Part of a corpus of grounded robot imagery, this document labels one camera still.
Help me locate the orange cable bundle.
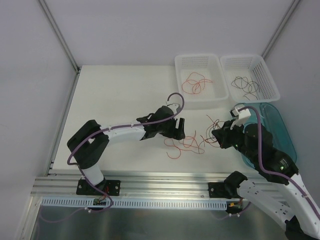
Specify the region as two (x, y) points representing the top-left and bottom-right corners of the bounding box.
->
(163, 114), (221, 160)

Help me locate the single orange cable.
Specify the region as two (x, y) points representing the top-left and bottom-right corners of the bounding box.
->
(181, 70), (214, 95)

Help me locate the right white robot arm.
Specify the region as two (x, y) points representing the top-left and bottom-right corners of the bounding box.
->
(210, 120), (320, 240)

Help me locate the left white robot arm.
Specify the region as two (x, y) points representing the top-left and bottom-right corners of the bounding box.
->
(66, 103), (185, 195)

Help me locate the teal transparent plastic tub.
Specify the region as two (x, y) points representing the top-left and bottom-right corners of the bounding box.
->
(235, 102), (297, 163)

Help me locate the left white perforated basket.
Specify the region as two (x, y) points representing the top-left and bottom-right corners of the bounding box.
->
(174, 53), (229, 110)

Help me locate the white perforated basket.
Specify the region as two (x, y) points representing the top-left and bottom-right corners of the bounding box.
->
(219, 54), (280, 104)
(174, 53), (229, 110)

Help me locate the right white perforated basket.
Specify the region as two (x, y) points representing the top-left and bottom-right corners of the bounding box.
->
(219, 54), (280, 104)

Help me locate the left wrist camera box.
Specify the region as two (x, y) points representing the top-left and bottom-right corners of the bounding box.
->
(166, 101), (182, 115)

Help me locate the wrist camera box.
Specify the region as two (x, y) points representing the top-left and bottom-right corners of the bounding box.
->
(166, 101), (182, 115)
(230, 105), (251, 130)

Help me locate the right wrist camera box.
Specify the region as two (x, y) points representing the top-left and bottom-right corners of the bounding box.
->
(230, 105), (251, 130)

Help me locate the aluminium mounting rail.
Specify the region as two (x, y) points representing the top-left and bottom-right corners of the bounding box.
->
(31, 170), (228, 200)

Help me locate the white slotted cable duct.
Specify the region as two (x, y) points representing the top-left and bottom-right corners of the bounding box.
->
(41, 197), (227, 211)

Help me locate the right aluminium frame post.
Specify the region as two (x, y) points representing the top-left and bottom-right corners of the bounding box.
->
(261, 0), (303, 59)

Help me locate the aluminium frame post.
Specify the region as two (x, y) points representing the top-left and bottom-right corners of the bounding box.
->
(37, 0), (81, 73)
(261, 0), (303, 59)

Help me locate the left aluminium frame post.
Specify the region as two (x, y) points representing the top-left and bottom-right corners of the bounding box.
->
(37, 0), (81, 73)

